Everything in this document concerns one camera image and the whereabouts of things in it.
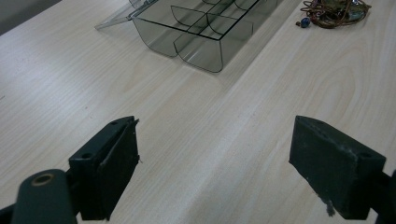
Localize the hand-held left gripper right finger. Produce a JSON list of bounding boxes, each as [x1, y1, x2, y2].
[[288, 115, 388, 220]]

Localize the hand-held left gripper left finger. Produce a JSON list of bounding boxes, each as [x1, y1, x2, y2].
[[68, 116, 141, 222]]

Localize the tangle of brown cord jewellery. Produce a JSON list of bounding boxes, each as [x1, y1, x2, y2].
[[299, 0, 373, 30]]

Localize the clear plastic compartment box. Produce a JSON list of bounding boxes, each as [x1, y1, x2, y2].
[[93, 0, 284, 74]]

